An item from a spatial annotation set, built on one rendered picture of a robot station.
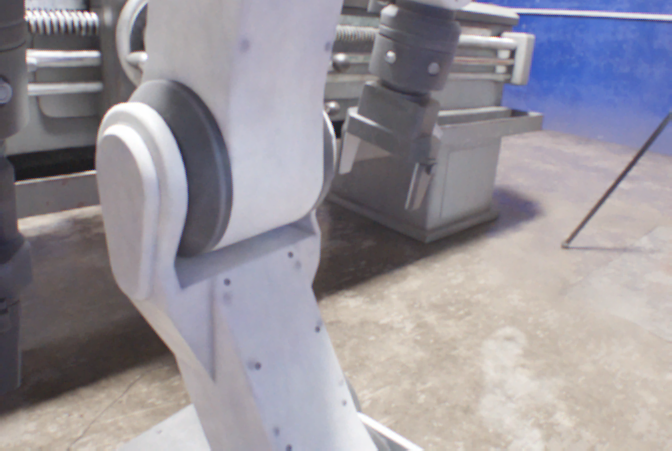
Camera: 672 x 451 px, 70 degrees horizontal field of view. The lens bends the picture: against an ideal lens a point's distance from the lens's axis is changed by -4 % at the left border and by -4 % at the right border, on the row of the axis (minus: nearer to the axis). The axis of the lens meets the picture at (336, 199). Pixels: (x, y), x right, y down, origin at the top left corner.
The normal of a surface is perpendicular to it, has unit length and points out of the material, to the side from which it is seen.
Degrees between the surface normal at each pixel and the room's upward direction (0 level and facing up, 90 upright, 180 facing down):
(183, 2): 90
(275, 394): 60
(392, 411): 0
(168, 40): 90
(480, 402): 0
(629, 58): 90
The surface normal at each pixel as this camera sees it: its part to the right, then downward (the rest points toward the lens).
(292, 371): 0.70, -0.26
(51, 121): 0.66, 0.28
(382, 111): -0.63, 0.22
